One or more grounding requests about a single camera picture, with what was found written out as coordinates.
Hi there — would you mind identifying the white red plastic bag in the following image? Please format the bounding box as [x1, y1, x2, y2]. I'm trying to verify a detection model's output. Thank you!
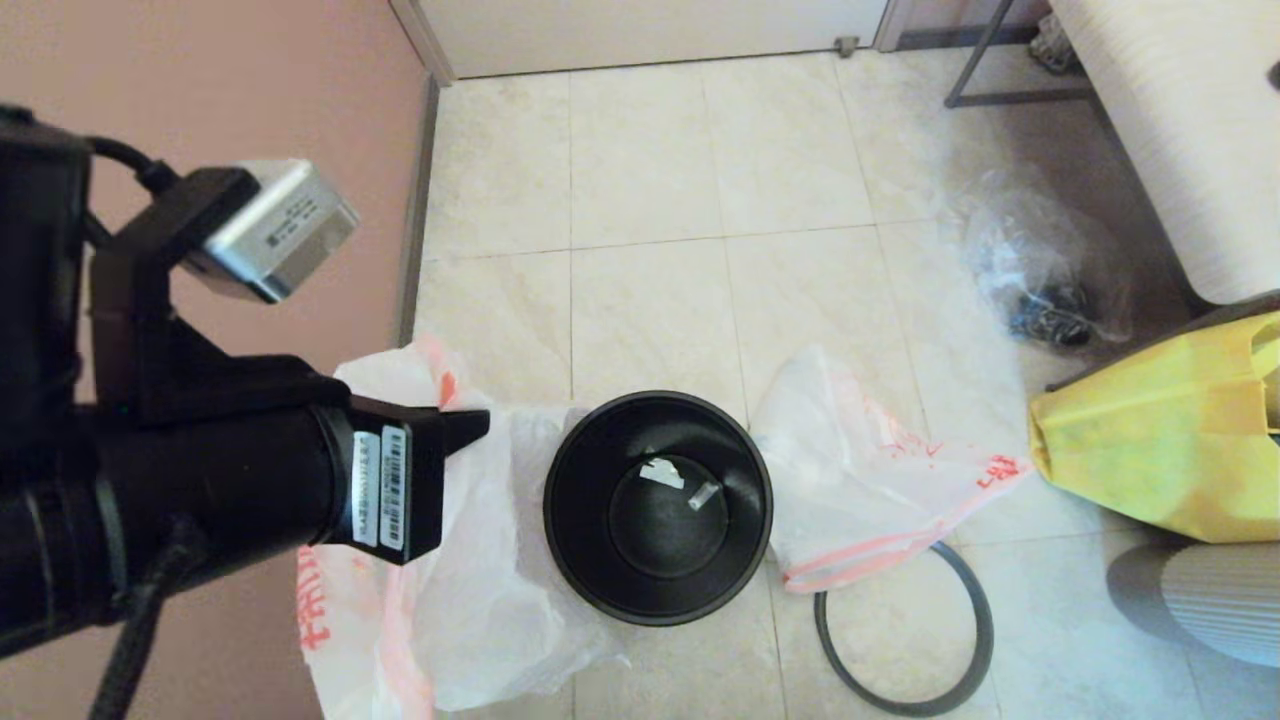
[750, 343, 1034, 596]

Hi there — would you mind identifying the clear crumpled plastic bag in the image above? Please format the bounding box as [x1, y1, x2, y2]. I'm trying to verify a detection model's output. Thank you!
[945, 165, 1136, 351]

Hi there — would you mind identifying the white wood-grain table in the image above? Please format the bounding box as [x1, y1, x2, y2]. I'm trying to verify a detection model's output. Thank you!
[1045, 0, 1280, 306]

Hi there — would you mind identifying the white ribbed round appliance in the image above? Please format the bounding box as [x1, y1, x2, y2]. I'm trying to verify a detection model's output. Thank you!
[1106, 543, 1280, 669]

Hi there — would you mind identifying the black round trash bin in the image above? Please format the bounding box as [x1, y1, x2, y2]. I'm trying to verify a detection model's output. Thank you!
[543, 390, 774, 627]

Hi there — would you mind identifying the black cable bundle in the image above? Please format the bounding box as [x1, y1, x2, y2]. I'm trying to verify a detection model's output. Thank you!
[1006, 285, 1094, 349]

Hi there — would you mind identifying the grey bin rim ring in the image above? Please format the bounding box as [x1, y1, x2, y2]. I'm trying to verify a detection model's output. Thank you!
[813, 540, 997, 719]

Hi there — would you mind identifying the white door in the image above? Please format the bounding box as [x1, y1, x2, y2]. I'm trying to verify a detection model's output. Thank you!
[418, 0, 891, 81]

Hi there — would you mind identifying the yellow fabric bag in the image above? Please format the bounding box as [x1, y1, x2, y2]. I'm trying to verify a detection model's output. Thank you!
[1028, 310, 1280, 544]

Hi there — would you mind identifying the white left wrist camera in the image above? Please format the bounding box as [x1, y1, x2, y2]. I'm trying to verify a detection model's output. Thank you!
[183, 158, 359, 304]

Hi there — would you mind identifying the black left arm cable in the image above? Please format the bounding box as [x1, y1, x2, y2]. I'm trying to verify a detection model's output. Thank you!
[85, 135, 206, 720]

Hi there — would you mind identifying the grey patterned shoe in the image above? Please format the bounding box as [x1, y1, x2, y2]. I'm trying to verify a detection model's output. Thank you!
[1028, 12, 1083, 79]

